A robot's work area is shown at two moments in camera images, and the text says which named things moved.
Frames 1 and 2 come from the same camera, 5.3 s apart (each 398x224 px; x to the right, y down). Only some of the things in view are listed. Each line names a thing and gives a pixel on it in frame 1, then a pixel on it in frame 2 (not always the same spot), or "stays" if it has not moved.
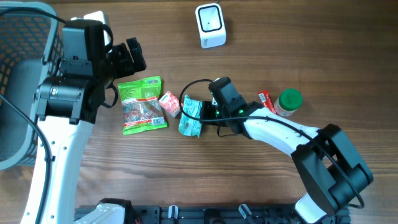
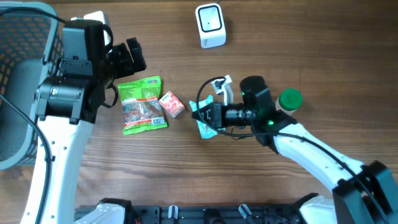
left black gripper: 127,67 stays
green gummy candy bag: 142,105 stays
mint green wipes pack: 189,126 -> 206,129
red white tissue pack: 170,104 stays
